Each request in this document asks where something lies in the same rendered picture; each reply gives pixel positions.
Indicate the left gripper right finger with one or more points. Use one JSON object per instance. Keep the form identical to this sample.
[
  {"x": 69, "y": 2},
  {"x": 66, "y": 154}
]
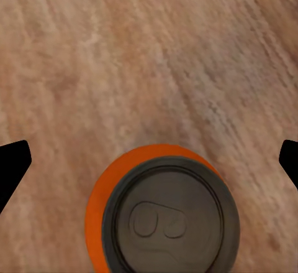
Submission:
[{"x": 288, "y": 159}]

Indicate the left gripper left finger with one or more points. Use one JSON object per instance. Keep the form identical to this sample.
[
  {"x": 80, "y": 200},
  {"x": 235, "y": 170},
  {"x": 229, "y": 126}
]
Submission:
[{"x": 15, "y": 159}]

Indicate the can of soda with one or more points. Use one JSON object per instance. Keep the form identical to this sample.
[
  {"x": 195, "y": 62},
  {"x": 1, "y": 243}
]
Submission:
[{"x": 161, "y": 208}]

